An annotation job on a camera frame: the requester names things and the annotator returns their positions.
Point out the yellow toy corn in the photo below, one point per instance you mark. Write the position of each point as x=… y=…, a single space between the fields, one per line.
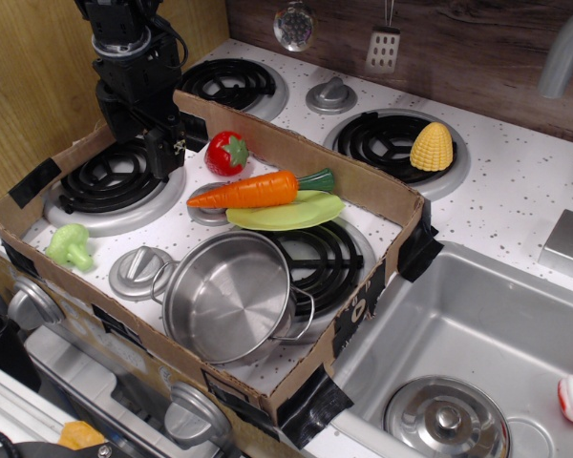
x=433 y=149

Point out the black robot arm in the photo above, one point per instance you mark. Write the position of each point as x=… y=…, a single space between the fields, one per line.
x=128 y=15

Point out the front right black burner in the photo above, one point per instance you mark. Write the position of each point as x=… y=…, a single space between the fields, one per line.
x=326 y=263

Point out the hanging silver strainer spoon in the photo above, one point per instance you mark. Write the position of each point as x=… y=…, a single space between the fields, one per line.
x=295 y=26

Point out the red toy strawberry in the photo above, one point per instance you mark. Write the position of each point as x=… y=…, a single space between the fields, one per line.
x=226 y=154

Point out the hanging silver slotted spatula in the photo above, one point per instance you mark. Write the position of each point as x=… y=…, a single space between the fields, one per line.
x=384 y=44

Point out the back right black burner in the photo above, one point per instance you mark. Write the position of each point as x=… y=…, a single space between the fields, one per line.
x=384 y=138

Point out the front left black burner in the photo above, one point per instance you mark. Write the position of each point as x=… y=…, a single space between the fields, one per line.
x=114 y=193

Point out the steel pot lid in sink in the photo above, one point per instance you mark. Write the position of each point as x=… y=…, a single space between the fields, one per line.
x=440 y=416

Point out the stainless steel pot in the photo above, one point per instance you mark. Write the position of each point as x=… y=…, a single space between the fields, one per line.
x=230 y=300

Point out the silver knob near plate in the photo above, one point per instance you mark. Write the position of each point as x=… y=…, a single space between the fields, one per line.
x=207 y=216

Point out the green toy broccoli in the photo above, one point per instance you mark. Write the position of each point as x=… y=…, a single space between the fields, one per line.
x=69 y=245

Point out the silver knob near pot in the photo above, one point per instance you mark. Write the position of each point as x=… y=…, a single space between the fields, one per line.
x=141 y=274

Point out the silver front knob right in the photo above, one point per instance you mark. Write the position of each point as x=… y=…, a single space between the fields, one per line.
x=192 y=419

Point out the stainless steel sink basin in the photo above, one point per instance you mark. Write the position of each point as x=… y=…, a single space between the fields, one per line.
x=474 y=319

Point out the silver knob back centre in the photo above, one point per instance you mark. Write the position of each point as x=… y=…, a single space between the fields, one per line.
x=333 y=97

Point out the back left black burner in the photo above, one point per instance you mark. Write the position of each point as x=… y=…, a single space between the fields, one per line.
x=243 y=85

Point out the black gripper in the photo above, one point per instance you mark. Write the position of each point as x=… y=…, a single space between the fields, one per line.
x=138 y=72

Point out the orange object bottom left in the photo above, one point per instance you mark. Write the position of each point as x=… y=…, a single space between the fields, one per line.
x=77 y=435

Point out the silver front knob left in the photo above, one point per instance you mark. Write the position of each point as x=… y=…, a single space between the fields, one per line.
x=31 y=306

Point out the black burner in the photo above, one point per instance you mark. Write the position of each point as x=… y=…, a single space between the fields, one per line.
x=243 y=85
x=326 y=263
x=114 y=193
x=384 y=138

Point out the grey faucet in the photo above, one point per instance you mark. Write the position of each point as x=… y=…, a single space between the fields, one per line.
x=556 y=84

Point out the light green plastic plate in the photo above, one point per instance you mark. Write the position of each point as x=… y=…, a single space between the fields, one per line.
x=310 y=208

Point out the orange toy carrot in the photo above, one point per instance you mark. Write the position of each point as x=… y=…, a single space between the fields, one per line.
x=273 y=189

